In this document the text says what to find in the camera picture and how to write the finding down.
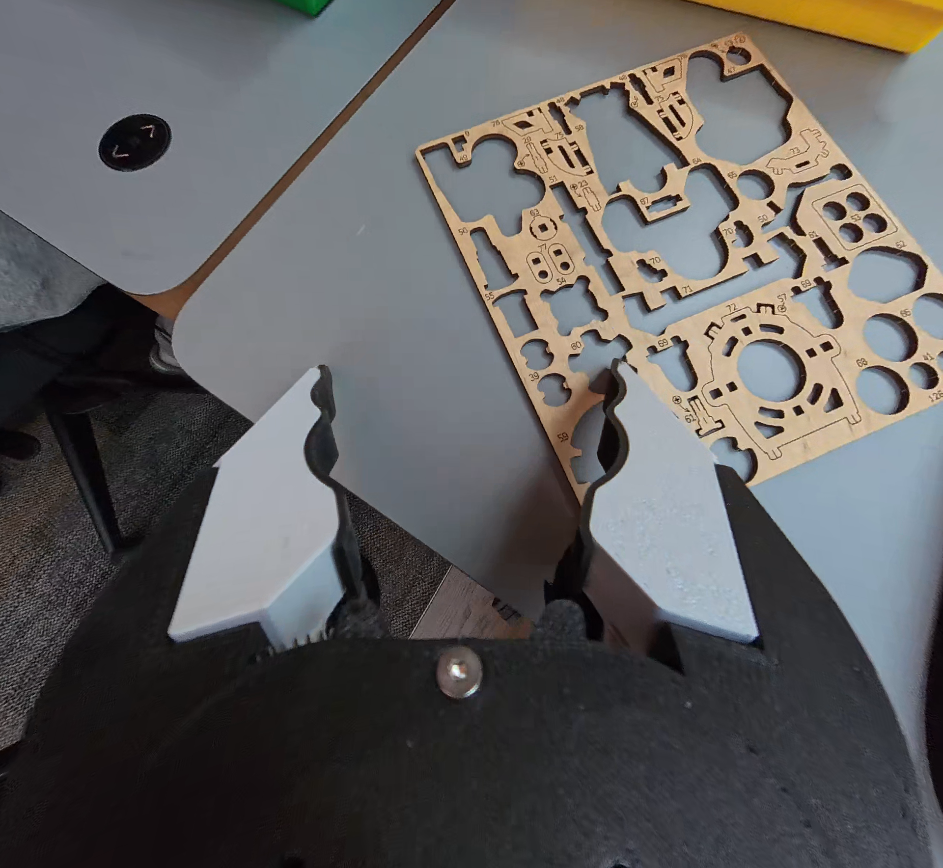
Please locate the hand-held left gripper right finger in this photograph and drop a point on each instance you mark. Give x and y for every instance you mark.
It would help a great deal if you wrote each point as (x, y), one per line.
(663, 514)

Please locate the black furniture leg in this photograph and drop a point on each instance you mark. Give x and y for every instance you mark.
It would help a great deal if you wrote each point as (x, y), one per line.
(88, 485)

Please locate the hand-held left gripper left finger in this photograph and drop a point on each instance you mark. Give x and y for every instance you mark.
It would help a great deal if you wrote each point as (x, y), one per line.
(258, 529)

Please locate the black round desk button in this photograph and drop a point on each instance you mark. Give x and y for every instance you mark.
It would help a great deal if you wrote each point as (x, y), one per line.
(135, 143)

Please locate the wooden puzzle parts sheet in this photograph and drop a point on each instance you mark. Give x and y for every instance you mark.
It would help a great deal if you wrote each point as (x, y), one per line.
(554, 240)

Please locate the grey desk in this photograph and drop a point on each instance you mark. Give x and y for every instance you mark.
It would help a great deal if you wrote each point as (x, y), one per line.
(221, 73)
(412, 338)

